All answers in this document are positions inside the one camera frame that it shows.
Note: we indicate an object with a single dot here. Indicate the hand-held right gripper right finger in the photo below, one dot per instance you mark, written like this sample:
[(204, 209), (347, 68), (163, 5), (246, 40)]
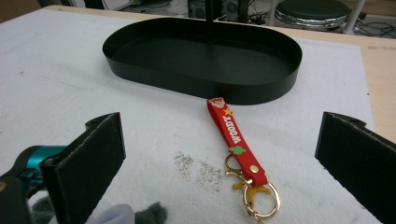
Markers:
[(358, 161)]

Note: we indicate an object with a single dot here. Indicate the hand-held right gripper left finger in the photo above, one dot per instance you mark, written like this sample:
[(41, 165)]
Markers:
[(90, 161)]

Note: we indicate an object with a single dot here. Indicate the black oval metal tray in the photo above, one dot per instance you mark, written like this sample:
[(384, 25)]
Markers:
[(202, 60)]

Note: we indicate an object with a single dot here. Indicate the pale lilac soft object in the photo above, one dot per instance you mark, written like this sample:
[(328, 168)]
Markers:
[(113, 214)]

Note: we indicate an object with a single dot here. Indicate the white table mat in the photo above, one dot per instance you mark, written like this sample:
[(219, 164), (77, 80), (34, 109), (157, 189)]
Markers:
[(62, 81)]

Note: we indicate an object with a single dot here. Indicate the white stand leg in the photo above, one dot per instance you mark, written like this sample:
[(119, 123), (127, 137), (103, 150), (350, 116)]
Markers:
[(353, 15)]

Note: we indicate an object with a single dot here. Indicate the black round stool chrome rim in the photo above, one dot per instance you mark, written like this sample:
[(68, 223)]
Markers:
[(313, 11)]

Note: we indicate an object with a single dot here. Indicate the dark equipment box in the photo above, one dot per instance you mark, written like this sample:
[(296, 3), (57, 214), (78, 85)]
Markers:
[(196, 8)]

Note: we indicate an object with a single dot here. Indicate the black upright pole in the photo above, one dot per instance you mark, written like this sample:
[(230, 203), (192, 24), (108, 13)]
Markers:
[(209, 9)]

